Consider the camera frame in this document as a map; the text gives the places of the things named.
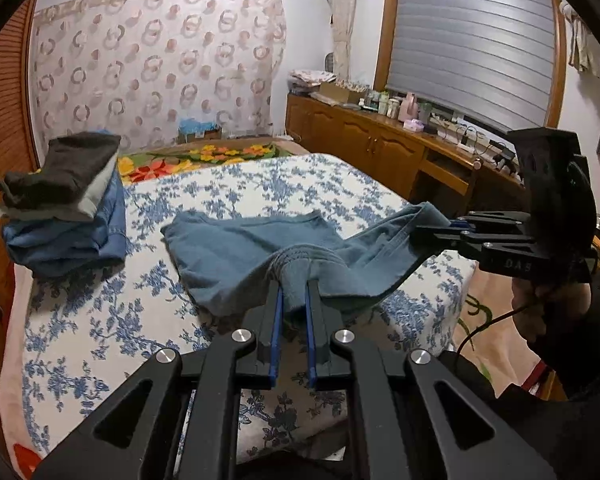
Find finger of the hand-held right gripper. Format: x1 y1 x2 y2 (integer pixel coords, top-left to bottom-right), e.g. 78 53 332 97
411 225 537 262
447 211 532 235

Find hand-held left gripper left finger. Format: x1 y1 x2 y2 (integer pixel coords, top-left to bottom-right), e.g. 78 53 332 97
32 280 287 480

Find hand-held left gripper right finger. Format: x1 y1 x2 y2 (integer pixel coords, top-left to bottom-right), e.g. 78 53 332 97
304 280 557 480

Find blue-grey t-shirt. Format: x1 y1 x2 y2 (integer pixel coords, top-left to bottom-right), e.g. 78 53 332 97
161 202 453 322

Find person's right forearm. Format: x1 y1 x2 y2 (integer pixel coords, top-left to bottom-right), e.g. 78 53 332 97
522 280 600 480

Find folded black pants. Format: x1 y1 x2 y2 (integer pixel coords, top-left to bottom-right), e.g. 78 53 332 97
0 131 122 211

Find person's right hand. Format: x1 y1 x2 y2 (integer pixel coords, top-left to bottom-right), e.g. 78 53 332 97
511 275 594 357

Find white power strip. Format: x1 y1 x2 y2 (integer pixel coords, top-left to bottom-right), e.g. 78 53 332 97
430 115 520 167

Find blue floral white bedsheet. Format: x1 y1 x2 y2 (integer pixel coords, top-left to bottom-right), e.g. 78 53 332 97
10 152 476 467

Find long wooden cabinet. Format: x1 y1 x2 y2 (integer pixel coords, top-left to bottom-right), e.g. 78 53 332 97
285 92 600 263

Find group of white bottles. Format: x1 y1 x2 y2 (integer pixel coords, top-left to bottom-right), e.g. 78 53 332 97
359 90 401 119

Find hanging light garment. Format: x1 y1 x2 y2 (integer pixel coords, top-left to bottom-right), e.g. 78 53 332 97
560 0 600 79

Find grey window blind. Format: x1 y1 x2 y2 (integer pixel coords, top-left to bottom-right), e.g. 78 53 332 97
385 0 557 134

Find open cardboard box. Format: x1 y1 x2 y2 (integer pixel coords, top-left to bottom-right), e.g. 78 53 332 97
312 81 362 106

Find small cardboard box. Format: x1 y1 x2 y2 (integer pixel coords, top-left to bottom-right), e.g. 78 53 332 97
177 130 224 144

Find blue plastic bag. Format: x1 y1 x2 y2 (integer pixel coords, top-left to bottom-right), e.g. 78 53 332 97
179 117 219 134

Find folded floral cloth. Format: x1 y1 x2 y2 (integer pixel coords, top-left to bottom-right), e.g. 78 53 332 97
287 69 339 92

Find folded grey garment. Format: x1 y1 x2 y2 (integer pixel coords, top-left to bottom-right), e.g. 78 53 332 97
0 162 119 224

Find folded blue denim jeans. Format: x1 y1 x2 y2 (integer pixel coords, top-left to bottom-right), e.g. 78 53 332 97
1 180 127 277

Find tied floral side curtain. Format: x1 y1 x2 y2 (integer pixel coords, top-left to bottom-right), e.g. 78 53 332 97
325 0 357 82

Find circle print curtain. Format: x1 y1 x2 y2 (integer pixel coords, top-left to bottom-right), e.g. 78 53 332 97
27 0 289 149

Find brown louvered wardrobe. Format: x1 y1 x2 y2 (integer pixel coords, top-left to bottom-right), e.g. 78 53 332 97
0 0 42 313

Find black cable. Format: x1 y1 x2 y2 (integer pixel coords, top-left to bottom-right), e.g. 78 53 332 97
454 307 532 357

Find wooden window frame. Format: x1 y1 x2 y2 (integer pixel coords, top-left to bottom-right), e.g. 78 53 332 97
372 0 569 132

